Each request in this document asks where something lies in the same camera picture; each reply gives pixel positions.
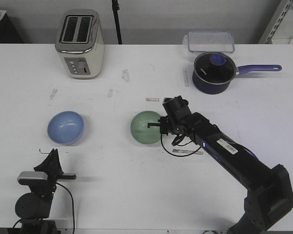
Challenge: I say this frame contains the cream and chrome toaster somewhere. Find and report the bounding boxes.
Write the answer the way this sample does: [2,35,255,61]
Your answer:
[55,9,105,79]

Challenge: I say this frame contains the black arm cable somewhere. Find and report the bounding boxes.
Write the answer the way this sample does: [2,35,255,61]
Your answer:
[55,182,76,234]
[160,133,201,157]

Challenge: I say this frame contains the green bowl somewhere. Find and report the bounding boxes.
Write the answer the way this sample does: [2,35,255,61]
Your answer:
[130,111,161,145]

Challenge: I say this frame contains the blue saucepan with handle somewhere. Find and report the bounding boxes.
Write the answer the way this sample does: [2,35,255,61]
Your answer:
[192,52,282,95]

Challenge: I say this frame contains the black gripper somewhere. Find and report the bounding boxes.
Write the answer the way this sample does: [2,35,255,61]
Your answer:
[147,116,185,135]
[34,149,76,185]

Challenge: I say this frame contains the clear plastic food container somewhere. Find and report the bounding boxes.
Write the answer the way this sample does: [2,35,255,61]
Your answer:
[183,31,235,53]

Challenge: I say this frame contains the blue bowl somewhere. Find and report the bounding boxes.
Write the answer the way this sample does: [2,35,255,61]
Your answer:
[47,111,85,145]

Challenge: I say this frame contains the glass pot lid blue knob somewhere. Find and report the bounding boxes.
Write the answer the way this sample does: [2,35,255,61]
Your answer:
[193,52,236,84]

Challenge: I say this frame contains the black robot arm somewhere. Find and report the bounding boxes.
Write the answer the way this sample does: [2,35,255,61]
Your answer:
[15,149,77,234]
[148,113,293,234]

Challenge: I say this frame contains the grey metal shelf upright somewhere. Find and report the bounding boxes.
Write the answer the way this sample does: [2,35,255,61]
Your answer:
[258,0,293,44]

